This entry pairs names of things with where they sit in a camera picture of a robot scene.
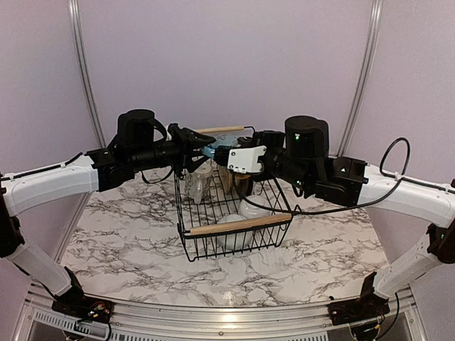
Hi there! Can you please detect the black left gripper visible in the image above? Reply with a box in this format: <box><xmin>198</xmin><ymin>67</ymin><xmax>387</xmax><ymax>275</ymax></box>
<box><xmin>129</xmin><ymin>124</ymin><xmax>215</xmax><ymax>176</ymax></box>

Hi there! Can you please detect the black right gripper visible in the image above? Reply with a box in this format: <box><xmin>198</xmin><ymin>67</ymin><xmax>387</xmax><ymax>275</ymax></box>
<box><xmin>251</xmin><ymin>129</ymin><xmax>314</xmax><ymax>192</ymax></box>

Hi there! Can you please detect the patterned mug yellow inside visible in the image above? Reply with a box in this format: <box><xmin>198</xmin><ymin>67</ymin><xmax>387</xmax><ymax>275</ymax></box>
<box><xmin>185</xmin><ymin>161</ymin><xmax>213</xmax><ymax>205</ymax></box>

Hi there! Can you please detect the blue mug yellow inside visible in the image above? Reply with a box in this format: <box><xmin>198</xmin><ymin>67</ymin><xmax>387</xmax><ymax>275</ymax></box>
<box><xmin>201</xmin><ymin>133</ymin><xmax>240</xmax><ymax>166</ymax></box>

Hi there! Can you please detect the cream gold rimmed plate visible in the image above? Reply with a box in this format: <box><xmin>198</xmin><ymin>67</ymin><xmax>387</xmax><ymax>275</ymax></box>
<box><xmin>218</xmin><ymin>166</ymin><xmax>253</xmax><ymax>196</ymax></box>

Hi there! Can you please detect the white bowl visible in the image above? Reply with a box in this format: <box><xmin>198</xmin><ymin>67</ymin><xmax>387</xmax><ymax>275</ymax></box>
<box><xmin>239</xmin><ymin>195</ymin><xmax>271</xmax><ymax>219</ymax></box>
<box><xmin>216</xmin><ymin>213</ymin><xmax>255</xmax><ymax>249</ymax></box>

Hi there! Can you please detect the black wire dish rack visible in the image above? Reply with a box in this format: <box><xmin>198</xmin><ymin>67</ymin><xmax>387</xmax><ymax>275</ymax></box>
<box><xmin>174</xmin><ymin>161</ymin><xmax>293</xmax><ymax>261</ymax></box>

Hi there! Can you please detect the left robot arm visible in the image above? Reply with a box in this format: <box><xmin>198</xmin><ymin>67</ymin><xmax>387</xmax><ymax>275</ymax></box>
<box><xmin>1</xmin><ymin>109</ymin><xmax>215</xmax><ymax>316</ymax></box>

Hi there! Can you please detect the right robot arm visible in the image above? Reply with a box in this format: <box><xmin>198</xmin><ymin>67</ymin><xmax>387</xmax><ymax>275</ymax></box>
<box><xmin>227</xmin><ymin>116</ymin><xmax>454</xmax><ymax>318</ymax></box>

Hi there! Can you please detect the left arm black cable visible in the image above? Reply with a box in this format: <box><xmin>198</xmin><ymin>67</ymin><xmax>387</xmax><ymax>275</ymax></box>
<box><xmin>138</xmin><ymin>166</ymin><xmax>175</xmax><ymax>185</ymax></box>

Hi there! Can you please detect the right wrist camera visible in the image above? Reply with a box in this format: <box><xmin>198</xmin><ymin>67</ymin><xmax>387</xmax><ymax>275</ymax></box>
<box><xmin>227</xmin><ymin>146</ymin><xmax>267</xmax><ymax>174</ymax></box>

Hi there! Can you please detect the right aluminium frame post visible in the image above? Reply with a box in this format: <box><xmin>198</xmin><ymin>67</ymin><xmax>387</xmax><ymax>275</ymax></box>
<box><xmin>336</xmin><ymin>0</ymin><xmax>384</xmax><ymax>156</ymax></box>

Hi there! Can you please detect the aluminium frame post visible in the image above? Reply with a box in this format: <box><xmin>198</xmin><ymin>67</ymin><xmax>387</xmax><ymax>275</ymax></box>
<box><xmin>68</xmin><ymin>0</ymin><xmax>107</xmax><ymax>148</ymax></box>
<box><xmin>336</xmin><ymin>0</ymin><xmax>384</xmax><ymax>156</ymax></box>

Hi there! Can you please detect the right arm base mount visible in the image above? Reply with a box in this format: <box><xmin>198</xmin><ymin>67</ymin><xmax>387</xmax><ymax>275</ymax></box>
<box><xmin>328</xmin><ymin>298</ymin><xmax>390</xmax><ymax>325</ymax></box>

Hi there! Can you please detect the left aluminium frame post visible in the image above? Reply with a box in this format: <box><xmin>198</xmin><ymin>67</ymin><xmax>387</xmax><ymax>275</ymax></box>
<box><xmin>68</xmin><ymin>0</ymin><xmax>107</xmax><ymax>148</ymax></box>

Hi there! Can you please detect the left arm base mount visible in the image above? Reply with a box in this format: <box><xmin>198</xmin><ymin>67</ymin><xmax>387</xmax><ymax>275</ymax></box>
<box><xmin>52</xmin><ymin>296</ymin><xmax>114</xmax><ymax>324</ymax></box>

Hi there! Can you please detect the front aluminium rail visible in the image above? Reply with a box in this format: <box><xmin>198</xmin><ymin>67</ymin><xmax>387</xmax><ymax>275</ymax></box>
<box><xmin>10</xmin><ymin>291</ymin><xmax>427</xmax><ymax>341</ymax></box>

